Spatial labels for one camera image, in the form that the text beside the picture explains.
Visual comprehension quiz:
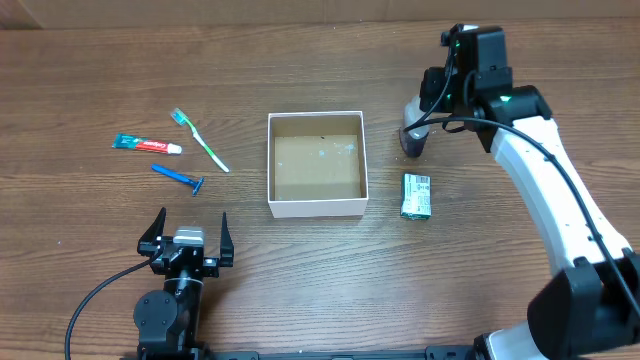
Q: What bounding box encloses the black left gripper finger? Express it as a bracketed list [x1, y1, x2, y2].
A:
[219, 213, 234, 267]
[137, 207, 166, 257]

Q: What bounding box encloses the dark bottle with clear cap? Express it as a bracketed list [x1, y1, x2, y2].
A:
[399, 95, 430, 158]

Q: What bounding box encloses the green white soap box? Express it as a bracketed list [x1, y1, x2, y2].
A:
[400, 173, 432, 220]

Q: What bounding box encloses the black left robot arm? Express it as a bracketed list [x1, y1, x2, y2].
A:
[133, 209, 234, 359]

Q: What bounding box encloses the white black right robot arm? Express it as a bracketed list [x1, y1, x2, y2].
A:
[408, 24, 639, 359]

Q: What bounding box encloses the blue disposable razor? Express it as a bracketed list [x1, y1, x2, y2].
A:
[151, 164, 204, 196]

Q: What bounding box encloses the red green toothpaste tube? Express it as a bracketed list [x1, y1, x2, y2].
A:
[112, 134, 182, 155]

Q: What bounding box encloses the white cardboard box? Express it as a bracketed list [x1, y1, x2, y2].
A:
[267, 111, 369, 218]

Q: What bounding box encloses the green white toothbrush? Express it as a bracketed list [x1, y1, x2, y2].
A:
[170, 108, 230, 173]

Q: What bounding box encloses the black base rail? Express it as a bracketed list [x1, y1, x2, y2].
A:
[130, 345, 484, 360]

